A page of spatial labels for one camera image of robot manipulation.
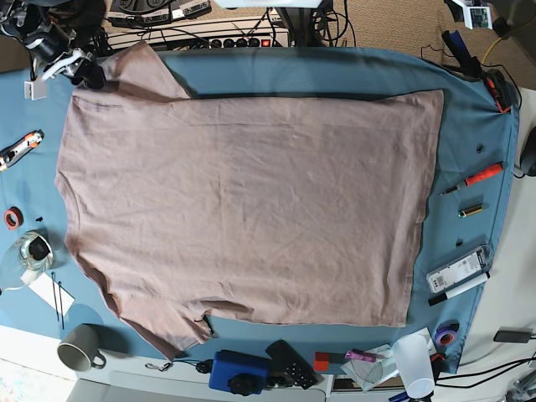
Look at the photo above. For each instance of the orange white utility knife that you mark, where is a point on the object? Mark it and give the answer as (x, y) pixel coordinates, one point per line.
(12, 154)

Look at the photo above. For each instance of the black computer mouse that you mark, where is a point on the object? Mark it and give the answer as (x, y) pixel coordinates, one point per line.
(528, 155)

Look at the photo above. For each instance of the pink T-shirt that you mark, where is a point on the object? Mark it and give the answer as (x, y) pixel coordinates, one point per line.
(269, 210)

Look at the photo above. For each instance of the orange black clamp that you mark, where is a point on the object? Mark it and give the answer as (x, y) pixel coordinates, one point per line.
(498, 88)

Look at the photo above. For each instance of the red tape roll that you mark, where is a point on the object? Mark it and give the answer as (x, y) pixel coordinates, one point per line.
(13, 218)

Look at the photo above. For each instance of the black power strip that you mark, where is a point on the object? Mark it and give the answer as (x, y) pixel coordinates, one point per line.
(241, 42)

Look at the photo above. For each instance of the white paper card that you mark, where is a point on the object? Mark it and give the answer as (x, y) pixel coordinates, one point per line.
(42, 287)

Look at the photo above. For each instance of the purple tube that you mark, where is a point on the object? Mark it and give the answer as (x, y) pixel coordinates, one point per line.
(359, 355)

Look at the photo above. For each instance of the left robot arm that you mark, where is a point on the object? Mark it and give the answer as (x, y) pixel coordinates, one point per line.
(473, 13)

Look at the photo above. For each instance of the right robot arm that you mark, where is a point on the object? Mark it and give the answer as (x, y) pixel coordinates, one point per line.
(19, 18)

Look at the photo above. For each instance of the orange handled screwdriver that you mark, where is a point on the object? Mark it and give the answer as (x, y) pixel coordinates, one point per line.
(488, 172)

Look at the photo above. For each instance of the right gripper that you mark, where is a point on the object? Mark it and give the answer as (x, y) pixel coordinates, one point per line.
(52, 45)

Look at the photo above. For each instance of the blue black tool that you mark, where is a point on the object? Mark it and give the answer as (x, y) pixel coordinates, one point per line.
(468, 65)

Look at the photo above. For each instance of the translucent plastic cup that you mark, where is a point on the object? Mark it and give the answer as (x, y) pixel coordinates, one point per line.
(412, 359)

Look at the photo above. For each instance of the gold AA battery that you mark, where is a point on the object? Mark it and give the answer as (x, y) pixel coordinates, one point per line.
(469, 211)

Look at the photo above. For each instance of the clear plastic case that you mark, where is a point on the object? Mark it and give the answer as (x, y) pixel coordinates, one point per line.
(461, 268)

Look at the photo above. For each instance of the purple tape roll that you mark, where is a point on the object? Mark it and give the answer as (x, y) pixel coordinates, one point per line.
(445, 335)

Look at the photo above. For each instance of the black phone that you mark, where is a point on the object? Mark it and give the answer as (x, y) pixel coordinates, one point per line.
(513, 336)

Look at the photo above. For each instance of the blue table cloth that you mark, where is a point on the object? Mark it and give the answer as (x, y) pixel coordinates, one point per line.
(473, 136)

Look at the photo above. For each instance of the black remote control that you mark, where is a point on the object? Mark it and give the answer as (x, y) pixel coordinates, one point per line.
(292, 364)

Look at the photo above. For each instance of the grey ceramic mug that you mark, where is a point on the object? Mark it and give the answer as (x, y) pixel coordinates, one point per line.
(79, 350)

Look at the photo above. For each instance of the red black block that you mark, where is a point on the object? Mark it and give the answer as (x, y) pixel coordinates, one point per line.
(323, 361)

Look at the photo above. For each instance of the black zip tie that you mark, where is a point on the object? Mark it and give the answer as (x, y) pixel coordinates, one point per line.
(58, 303)

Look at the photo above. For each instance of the blue box with knob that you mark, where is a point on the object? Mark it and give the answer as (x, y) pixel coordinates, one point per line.
(239, 373)

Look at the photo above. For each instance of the black white marker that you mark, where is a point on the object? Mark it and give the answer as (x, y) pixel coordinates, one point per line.
(458, 290)

